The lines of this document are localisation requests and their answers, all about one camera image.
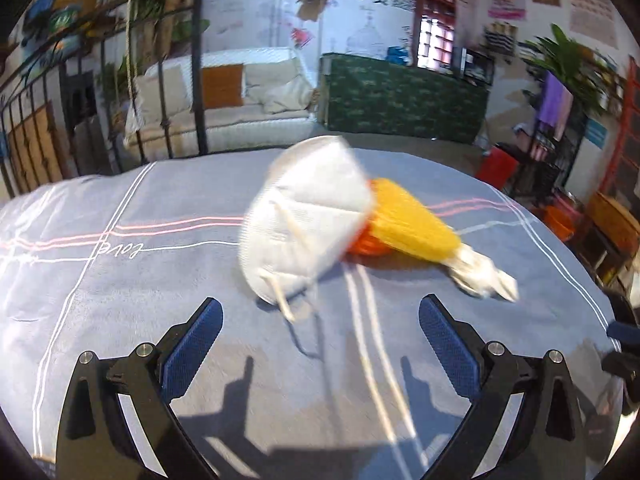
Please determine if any white tissue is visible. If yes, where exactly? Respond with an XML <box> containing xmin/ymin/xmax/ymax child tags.
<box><xmin>444</xmin><ymin>244</ymin><xmax>520</xmax><ymax>302</ymax></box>

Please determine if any yellow foam fruit net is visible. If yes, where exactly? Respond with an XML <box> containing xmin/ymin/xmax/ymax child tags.
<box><xmin>368</xmin><ymin>178</ymin><xmax>462</xmax><ymax>263</ymax></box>

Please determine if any white face mask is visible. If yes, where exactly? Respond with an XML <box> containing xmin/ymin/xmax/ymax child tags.
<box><xmin>239</xmin><ymin>136</ymin><xmax>375</xmax><ymax>323</ymax></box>

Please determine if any orange patterned box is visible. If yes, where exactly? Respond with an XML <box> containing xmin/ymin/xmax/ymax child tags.
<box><xmin>586</xmin><ymin>192</ymin><xmax>640</xmax><ymax>259</ymax></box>

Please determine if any orange plastic bucket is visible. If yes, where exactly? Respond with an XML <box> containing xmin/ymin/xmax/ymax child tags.
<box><xmin>541</xmin><ymin>205</ymin><xmax>580</xmax><ymax>243</ymax></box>

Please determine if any red ladder shelf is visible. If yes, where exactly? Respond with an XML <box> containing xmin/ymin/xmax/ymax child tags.
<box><xmin>599</xmin><ymin>56</ymin><xmax>640</xmax><ymax>216</ymax></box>

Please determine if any blue striped bed sheet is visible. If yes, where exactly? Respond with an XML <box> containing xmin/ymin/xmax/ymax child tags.
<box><xmin>1</xmin><ymin>150</ymin><xmax>622</xmax><ymax>479</ymax></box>

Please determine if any black metal rack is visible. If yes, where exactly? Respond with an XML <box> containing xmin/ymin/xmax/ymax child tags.
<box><xmin>509</xmin><ymin>105</ymin><xmax>588</xmax><ymax>202</ymax></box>

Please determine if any red bag on floor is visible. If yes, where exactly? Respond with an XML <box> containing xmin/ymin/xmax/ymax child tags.
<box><xmin>475</xmin><ymin>145</ymin><xmax>518</xmax><ymax>191</ymax></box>

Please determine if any pink towel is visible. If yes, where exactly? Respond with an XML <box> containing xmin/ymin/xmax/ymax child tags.
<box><xmin>554</xmin><ymin>88</ymin><xmax>574</xmax><ymax>141</ymax></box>

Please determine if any purple towel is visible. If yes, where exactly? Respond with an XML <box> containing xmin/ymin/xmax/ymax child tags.
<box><xmin>537</xmin><ymin>72</ymin><xmax>565</xmax><ymax>127</ymax></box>

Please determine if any potted green plant right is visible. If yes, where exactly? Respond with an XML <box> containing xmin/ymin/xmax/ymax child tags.
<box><xmin>518</xmin><ymin>24</ymin><xmax>603</xmax><ymax>115</ymax></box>

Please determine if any small television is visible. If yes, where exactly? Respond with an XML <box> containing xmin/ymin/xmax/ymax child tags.
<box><xmin>450</xmin><ymin>47</ymin><xmax>495</xmax><ymax>87</ymax></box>

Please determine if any white wicker swing sofa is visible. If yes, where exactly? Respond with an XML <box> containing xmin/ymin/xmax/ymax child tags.
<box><xmin>122</xmin><ymin>47</ymin><xmax>318</xmax><ymax>160</ymax></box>

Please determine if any brown cushion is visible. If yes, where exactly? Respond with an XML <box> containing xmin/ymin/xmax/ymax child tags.
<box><xmin>201</xmin><ymin>64</ymin><xmax>244</xmax><ymax>110</ymax></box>

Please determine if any green patterned covered table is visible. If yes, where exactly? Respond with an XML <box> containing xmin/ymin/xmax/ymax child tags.
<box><xmin>317</xmin><ymin>53</ymin><xmax>489</xmax><ymax>144</ymax></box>

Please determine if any red phone booth cabinet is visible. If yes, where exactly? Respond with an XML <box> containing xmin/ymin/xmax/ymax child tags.
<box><xmin>411</xmin><ymin>0</ymin><xmax>458</xmax><ymax>70</ymax></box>

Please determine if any black iron bed frame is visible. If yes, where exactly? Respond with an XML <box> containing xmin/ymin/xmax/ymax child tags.
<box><xmin>1</xmin><ymin>0</ymin><xmax>209</xmax><ymax>198</ymax></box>

